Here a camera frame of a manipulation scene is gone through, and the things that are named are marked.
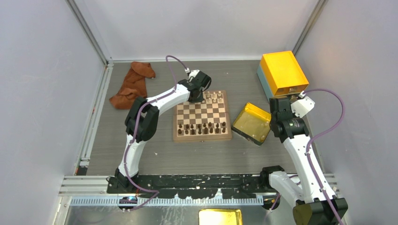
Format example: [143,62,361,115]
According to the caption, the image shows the gold metal tin tray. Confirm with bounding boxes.
[231,102,271,146]

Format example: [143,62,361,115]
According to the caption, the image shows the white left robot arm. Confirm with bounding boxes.
[115,70,212,194]

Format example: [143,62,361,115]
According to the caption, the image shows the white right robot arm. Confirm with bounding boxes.
[260,96,348,225]

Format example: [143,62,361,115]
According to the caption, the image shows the wooden chessboard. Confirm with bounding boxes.
[172,90,232,142]

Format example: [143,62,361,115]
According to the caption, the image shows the yellow drawer box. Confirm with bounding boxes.
[257,51,309,99]

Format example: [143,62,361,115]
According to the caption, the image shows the brown cloth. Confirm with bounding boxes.
[109,61,156,110]

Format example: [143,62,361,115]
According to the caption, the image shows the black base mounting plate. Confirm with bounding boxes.
[107,173,291,199]

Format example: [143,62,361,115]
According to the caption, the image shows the gold tin lid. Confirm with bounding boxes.
[198,209,243,225]

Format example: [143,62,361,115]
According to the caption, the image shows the aluminium front rail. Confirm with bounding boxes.
[58,173,340,207]

